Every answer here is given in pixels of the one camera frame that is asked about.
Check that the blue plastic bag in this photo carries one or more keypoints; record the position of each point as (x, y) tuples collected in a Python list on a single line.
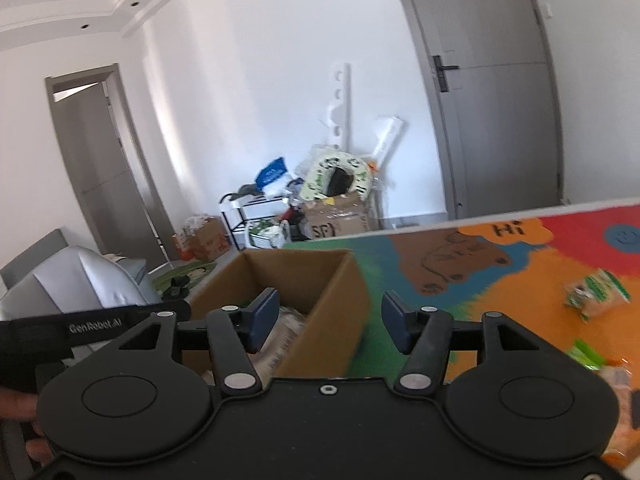
[(272, 172)]

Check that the bright green snack packet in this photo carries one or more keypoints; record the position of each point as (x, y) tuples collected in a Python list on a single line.
[(589, 355)]

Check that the person's left hand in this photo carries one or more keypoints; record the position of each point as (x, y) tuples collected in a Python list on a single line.
[(15, 405)]

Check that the clear biscuit packet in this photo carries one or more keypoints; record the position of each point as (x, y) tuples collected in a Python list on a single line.
[(622, 390)]

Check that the short white foam board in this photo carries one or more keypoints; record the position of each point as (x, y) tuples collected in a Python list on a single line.
[(387, 140)]

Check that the grey open inner door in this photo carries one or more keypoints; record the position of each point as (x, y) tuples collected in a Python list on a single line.
[(100, 160)]

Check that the orange printed carton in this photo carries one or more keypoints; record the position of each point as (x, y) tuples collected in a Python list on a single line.
[(205, 240)]

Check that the colourful cat print table mat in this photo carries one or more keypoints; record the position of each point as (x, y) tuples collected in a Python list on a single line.
[(525, 300)]

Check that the tall white foam board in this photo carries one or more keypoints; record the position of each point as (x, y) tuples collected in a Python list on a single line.
[(337, 110)]

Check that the black metal rack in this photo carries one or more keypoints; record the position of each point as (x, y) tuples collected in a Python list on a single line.
[(235, 205)]

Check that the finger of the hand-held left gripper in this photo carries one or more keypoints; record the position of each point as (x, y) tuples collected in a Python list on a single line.
[(170, 307)]

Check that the black lettered cardboard box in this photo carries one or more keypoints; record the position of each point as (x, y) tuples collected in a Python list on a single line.
[(335, 220)]

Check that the grey white chair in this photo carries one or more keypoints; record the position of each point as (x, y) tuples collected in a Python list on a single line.
[(65, 280)]

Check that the black slippers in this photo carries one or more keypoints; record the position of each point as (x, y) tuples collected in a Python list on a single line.
[(179, 286)]

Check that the white green plastic bag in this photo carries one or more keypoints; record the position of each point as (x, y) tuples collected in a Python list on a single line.
[(267, 235)]

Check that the green white cracker packet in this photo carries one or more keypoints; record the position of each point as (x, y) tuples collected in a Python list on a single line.
[(597, 292)]

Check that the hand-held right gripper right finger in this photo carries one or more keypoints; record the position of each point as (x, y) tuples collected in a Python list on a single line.
[(397, 320)]

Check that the green floor mat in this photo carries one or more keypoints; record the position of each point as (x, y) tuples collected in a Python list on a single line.
[(200, 270)]

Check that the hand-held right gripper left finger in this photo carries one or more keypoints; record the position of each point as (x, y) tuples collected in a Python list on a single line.
[(262, 317)]

